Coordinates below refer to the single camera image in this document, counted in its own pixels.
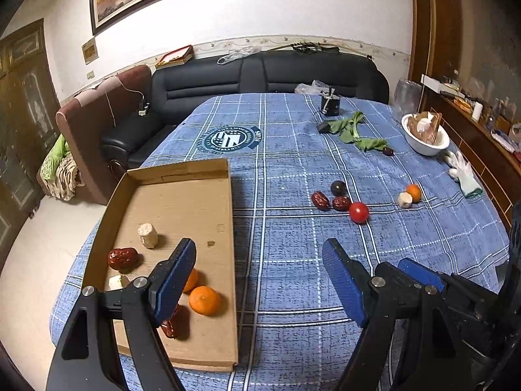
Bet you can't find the dark plum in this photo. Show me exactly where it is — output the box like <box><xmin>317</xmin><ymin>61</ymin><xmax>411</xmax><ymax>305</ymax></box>
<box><xmin>330</xmin><ymin>180</ymin><xmax>347</xmax><ymax>197</ymax></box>

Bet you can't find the orange tangerine in box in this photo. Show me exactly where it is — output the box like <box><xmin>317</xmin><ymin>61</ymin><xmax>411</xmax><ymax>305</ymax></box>
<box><xmin>183</xmin><ymin>268</ymin><xmax>199</xmax><ymax>293</ymax></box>

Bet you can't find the brown armchair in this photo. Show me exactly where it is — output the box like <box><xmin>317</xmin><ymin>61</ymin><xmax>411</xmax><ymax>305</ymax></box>
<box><xmin>56</xmin><ymin>65</ymin><xmax>152</xmax><ymax>205</ymax></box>

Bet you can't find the green leafy vegetable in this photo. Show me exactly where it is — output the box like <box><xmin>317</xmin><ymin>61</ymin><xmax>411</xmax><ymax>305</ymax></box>
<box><xmin>326</xmin><ymin>110</ymin><xmax>388</xmax><ymax>152</ymax></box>

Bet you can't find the clear plastic bag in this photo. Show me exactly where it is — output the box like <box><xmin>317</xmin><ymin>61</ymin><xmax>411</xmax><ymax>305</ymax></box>
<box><xmin>294</xmin><ymin>80</ymin><xmax>331</xmax><ymax>94</ymax></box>

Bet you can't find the black leather sofa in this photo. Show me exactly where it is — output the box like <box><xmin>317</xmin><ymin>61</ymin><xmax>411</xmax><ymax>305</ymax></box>
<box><xmin>100</xmin><ymin>51</ymin><xmax>389</xmax><ymax>174</ymax></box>

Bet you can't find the brown wooden cabinet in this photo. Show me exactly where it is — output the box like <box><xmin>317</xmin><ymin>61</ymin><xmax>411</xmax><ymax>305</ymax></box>
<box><xmin>1</xmin><ymin>20</ymin><xmax>59</xmax><ymax>264</ymax></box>

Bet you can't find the white yam in box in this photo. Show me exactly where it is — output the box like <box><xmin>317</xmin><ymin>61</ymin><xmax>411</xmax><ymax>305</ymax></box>
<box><xmin>108</xmin><ymin>274</ymin><xmax>130</xmax><ymax>291</ymax></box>

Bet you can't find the cardboard box tray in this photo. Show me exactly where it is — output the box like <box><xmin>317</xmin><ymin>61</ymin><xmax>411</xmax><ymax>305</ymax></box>
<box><xmin>82</xmin><ymin>158</ymin><xmax>238</xmax><ymax>372</ymax></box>

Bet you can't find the white glove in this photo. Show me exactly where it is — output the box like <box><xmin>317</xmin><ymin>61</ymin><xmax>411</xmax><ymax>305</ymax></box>
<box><xmin>443</xmin><ymin>150</ymin><xmax>483</xmax><ymax>198</ymax></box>

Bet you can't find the red tomato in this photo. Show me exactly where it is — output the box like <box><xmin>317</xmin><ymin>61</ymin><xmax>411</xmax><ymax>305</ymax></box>
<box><xmin>349</xmin><ymin>202</ymin><xmax>369</xmax><ymax>224</ymax></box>

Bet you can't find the dark date by vegetable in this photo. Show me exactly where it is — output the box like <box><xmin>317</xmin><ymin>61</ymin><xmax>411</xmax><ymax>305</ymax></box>
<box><xmin>382</xmin><ymin>147</ymin><xmax>395</xmax><ymax>156</ymax></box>

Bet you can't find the white yam piece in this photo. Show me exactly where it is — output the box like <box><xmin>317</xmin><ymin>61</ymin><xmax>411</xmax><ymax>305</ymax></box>
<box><xmin>138</xmin><ymin>223</ymin><xmax>159</xmax><ymax>249</ymax></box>
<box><xmin>397</xmin><ymin>192</ymin><xmax>413</xmax><ymax>208</ymax></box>

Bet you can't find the green patterned cloth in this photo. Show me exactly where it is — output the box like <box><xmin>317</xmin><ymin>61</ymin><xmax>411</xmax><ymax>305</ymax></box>
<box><xmin>37</xmin><ymin>134</ymin><xmax>85</xmax><ymax>201</ymax></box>

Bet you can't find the small black device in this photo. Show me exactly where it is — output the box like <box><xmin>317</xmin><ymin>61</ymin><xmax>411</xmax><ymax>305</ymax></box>
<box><xmin>320</xmin><ymin>87</ymin><xmax>340</xmax><ymax>117</ymax></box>

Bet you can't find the orange tangerine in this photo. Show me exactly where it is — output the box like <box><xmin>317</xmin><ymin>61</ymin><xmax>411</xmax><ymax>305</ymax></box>
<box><xmin>405</xmin><ymin>184</ymin><xmax>422</xmax><ymax>203</ymax></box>
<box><xmin>188</xmin><ymin>286</ymin><xmax>221</xmax><ymax>316</ymax></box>
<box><xmin>183</xmin><ymin>268</ymin><xmax>199</xmax><ymax>293</ymax></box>

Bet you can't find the black small pouch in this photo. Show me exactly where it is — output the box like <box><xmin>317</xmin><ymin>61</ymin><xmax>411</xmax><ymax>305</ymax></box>
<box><xmin>317</xmin><ymin>121</ymin><xmax>334</xmax><ymax>134</ymax></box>

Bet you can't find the white bowl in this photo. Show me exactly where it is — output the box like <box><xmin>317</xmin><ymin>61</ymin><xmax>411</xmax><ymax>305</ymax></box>
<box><xmin>401</xmin><ymin>111</ymin><xmax>450</xmax><ymax>156</ymax></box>

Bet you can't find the red gift box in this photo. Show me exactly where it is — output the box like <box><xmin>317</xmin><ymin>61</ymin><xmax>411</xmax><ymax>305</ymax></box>
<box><xmin>155</xmin><ymin>45</ymin><xmax>194</xmax><ymax>69</ymax></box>

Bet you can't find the red jujube date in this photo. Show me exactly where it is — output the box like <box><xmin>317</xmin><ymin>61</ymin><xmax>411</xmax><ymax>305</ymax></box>
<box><xmin>311</xmin><ymin>192</ymin><xmax>330</xmax><ymax>211</ymax></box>
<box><xmin>332</xmin><ymin>196</ymin><xmax>351</xmax><ymax>212</ymax></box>

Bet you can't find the wooden side shelf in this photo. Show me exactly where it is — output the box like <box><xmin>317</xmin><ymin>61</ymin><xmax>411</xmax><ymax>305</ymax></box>
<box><xmin>420</xmin><ymin>74</ymin><xmax>520</xmax><ymax>229</ymax></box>

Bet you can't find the brown paper in bowl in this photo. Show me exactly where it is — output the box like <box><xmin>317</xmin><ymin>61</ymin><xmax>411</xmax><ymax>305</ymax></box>
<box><xmin>407</xmin><ymin>111</ymin><xmax>442</xmax><ymax>145</ymax></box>

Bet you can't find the blue plaid tablecloth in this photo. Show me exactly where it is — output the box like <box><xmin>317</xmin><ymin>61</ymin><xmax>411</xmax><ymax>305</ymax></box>
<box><xmin>49</xmin><ymin>92</ymin><xmax>512</xmax><ymax>391</ymax></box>

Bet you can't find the clear plastic cup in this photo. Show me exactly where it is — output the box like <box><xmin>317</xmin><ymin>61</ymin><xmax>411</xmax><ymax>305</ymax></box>
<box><xmin>392</xmin><ymin>80</ymin><xmax>422</xmax><ymax>123</ymax></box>

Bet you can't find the dark red date in box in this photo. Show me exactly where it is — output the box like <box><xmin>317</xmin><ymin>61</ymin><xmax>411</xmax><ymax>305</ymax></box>
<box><xmin>161</xmin><ymin>305</ymin><xmax>190</xmax><ymax>341</ymax></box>

